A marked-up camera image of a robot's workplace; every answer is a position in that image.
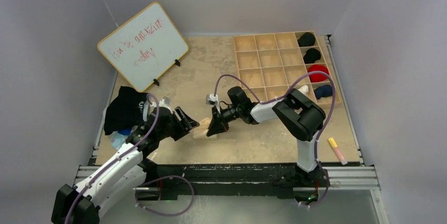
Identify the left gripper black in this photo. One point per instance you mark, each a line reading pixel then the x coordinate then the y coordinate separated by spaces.
pixel 185 123

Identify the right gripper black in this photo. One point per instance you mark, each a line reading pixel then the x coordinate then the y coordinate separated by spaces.
pixel 219 124

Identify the cream beige underwear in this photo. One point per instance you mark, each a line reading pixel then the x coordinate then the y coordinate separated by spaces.
pixel 201 131

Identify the white whiteboard yellow frame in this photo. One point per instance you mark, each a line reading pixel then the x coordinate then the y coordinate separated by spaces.
pixel 144 47

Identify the white underwear pink trim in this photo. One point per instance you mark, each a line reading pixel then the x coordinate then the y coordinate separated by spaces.
pixel 304 89

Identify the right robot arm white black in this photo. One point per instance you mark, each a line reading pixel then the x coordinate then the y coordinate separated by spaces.
pixel 303 118

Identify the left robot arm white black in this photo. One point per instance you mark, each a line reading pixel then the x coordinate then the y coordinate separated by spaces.
pixel 91 198

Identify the black underwear white waistband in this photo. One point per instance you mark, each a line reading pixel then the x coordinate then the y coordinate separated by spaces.
pixel 125 111

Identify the white blue patterned underwear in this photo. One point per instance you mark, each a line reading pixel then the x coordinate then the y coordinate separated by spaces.
pixel 119 137

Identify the red rolled underwear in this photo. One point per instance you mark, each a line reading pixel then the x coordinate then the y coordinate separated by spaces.
pixel 314 78

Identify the navy blue rolled underwear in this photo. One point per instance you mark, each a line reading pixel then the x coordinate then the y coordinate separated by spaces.
pixel 323 91

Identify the black rolled underwear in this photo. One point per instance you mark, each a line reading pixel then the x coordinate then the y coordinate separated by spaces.
pixel 311 56
pixel 306 40

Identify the black rolled underwear back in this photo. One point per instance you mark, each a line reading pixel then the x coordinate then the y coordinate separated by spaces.
pixel 306 40

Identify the wooden compartment organizer tray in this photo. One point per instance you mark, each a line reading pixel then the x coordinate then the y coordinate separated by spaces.
pixel 269 63

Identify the pink yellow marker pen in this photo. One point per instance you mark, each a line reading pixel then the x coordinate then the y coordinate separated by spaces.
pixel 337 151

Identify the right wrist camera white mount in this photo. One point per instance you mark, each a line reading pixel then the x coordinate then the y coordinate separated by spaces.
pixel 212 99

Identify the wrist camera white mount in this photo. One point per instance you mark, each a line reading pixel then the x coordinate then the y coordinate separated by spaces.
pixel 160 104
pixel 212 99

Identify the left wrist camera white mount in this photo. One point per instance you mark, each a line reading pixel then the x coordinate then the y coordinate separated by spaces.
pixel 160 104

